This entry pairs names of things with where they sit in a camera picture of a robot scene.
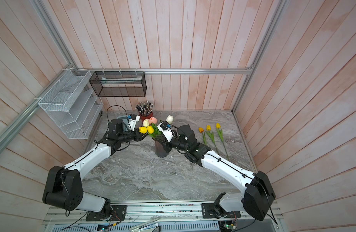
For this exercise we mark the grey calculator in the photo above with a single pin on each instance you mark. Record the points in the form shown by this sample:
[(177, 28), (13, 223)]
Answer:
[(125, 122)]

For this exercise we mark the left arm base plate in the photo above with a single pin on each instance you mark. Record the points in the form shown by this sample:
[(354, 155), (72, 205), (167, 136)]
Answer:
[(111, 212)]

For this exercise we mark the red metal pencil bucket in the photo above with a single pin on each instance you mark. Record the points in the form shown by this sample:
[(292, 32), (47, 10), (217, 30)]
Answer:
[(146, 117)]

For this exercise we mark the white tulip tall right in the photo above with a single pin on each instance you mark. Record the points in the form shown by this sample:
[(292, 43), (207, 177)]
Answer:
[(169, 119)]

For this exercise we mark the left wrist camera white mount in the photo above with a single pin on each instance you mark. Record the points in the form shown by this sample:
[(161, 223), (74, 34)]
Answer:
[(132, 121)]

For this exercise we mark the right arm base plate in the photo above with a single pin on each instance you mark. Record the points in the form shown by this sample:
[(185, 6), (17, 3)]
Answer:
[(212, 210)]

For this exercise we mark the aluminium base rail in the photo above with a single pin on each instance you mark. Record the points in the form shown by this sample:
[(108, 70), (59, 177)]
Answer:
[(134, 212)]

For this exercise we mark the dark red ribbed glass vase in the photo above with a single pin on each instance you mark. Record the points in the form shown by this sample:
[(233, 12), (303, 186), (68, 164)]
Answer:
[(161, 149)]

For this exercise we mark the bundle of pencils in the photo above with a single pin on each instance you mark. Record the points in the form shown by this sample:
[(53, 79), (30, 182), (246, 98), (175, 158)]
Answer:
[(144, 108)]

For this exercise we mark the black wire mesh basket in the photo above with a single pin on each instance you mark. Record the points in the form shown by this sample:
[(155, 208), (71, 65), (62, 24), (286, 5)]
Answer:
[(119, 83)]

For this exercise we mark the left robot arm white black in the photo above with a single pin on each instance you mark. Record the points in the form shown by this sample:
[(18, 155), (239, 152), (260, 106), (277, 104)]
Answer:
[(63, 188)]

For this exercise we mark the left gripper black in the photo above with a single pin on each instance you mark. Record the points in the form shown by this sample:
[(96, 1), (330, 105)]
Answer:
[(139, 136)]

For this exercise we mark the cream white tulip near pink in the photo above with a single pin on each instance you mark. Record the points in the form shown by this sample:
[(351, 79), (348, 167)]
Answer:
[(146, 122)]

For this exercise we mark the pink tulip front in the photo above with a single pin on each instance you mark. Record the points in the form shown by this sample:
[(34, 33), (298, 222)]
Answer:
[(153, 120)]

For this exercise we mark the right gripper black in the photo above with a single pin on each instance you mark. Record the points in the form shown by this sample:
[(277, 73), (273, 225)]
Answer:
[(167, 145)]

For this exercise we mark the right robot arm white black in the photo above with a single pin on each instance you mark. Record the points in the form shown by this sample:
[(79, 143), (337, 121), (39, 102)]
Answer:
[(255, 195)]

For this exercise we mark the white wire mesh shelf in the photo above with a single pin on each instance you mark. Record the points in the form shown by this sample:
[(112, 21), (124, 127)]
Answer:
[(71, 105)]

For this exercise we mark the yellow tulip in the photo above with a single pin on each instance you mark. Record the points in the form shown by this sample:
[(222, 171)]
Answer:
[(201, 130), (150, 129), (143, 130), (210, 133)]

